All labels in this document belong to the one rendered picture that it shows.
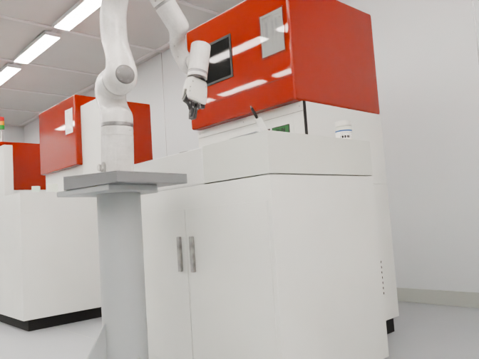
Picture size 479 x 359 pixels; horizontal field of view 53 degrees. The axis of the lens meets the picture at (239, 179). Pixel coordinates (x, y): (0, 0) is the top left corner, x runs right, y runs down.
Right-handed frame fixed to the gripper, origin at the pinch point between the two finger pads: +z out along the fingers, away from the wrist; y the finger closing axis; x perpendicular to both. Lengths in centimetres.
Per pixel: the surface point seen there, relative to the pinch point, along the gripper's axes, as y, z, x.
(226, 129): -55, -19, -45
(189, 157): 0.4, 18.9, 2.2
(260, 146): 0.1, 20.5, 41.7
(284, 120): -56, -15, -2
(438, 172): -206, -23, 5
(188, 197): -2.9, 34.3, -0.3
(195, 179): -1.5, 27.8, 5.0
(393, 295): -140, 64, 11
